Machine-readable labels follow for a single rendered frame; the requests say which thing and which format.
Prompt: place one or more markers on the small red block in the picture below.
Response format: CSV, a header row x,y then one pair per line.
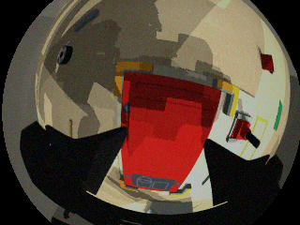
x,y
267,62

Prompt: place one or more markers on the green flat rectangular panel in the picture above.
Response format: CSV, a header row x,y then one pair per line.
x,y
278,115

